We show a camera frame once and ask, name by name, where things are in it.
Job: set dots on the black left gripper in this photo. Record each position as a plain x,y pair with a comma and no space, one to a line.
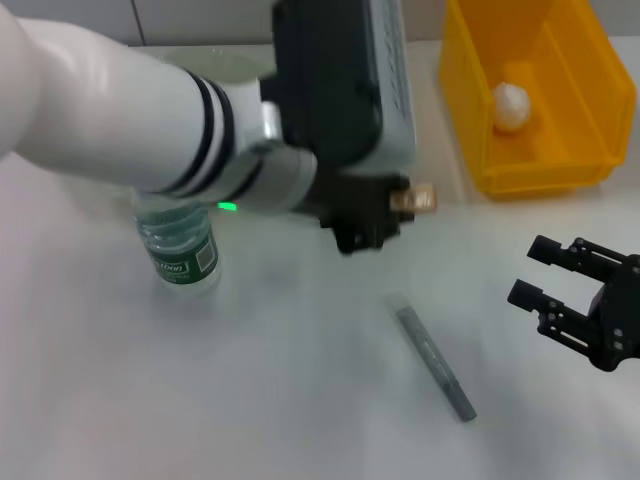
360,215

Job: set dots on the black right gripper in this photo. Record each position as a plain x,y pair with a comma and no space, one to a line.
617,320

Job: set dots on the beige eraser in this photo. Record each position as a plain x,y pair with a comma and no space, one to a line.
415,199

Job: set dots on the grey marker pen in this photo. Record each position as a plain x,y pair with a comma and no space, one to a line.
430,350

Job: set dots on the white paper ball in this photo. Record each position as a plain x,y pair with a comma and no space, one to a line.
511,107

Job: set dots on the yellow plastic bin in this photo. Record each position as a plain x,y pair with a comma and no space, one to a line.
575,75

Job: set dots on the clear green-label water bottle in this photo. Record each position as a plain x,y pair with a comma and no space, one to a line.
180,250

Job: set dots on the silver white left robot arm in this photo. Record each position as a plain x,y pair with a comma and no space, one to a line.
100,110

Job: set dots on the green glass fruit plate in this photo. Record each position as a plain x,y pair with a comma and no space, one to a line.
225,65

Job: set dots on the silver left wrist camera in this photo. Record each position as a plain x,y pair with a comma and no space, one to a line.
330,80

